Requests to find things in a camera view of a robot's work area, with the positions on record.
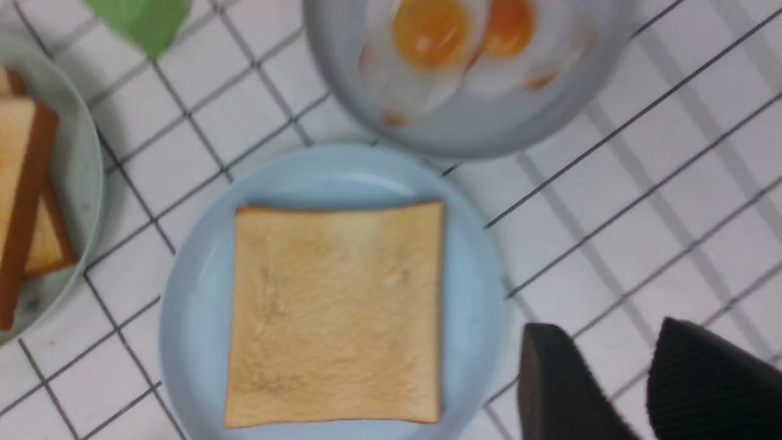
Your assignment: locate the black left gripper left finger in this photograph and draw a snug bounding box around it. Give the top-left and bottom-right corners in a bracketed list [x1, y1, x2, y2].
[517, 323, 638, 439]

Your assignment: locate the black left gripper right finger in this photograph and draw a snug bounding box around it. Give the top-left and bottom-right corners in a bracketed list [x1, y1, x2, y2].
[647, 317, 781, 439]

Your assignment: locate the toast slice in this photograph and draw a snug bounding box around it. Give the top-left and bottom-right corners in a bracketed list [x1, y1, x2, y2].
[1, 67, 59, 331]
[24, 180, 78, 279]
[224, 201, 446, 428]

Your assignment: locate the fried egg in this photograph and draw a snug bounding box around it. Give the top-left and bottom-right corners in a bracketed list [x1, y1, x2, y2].
[464, 1, 597, 98]
[358, 1, 491, 127]

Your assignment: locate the white grid tablecloth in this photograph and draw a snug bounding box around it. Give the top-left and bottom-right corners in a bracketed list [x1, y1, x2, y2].
[2, 1, 780, 439]

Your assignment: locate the grey plate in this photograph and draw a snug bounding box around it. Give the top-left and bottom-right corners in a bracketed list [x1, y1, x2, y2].
[302, 1, 638, 161]

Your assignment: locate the light blue plate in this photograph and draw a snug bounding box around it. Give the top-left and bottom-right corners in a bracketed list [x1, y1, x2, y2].
[159, 143, 511, 439]

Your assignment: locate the pale green plate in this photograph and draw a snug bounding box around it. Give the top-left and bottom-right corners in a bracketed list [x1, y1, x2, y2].
[1, 31, 107, 346]

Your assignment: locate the green cube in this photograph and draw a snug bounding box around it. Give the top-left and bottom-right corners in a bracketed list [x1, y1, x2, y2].
[84, 1, 192, 61]

